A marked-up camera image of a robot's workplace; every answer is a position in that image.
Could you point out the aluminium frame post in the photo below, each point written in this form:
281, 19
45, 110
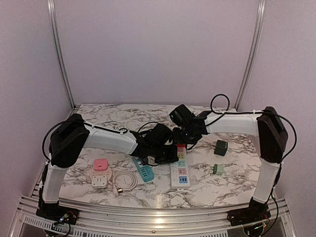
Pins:
252, 53
59, 54

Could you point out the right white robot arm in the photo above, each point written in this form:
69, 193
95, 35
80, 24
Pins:
266, 126

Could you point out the white long power strip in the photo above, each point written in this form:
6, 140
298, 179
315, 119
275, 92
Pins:
179, 172

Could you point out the right aluminium frame post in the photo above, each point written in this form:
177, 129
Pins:
252, 53

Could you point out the teal power strip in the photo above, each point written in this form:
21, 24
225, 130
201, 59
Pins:
145, 171

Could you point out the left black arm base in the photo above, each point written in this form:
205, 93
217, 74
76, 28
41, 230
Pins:
57, 213

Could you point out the pink square plug adapter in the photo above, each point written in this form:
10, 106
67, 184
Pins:
100, 164

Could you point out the front aluminium rail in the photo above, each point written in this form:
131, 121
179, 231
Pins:
97, 220

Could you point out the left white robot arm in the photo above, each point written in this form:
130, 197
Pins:
69, 137

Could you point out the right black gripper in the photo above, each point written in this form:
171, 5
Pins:
176, 138

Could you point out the left aluminium frame post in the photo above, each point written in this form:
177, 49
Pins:
59, 54

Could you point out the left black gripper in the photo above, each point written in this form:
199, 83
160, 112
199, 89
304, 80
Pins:
173, 157

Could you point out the pink round power strip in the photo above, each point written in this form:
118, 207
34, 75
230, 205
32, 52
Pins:
100, 179

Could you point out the light green plug adapter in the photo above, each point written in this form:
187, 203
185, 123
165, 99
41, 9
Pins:
218, 169

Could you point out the dark green cube adapter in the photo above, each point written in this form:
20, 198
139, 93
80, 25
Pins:
221, 148

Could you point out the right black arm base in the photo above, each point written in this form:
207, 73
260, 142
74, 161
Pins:
253, 213

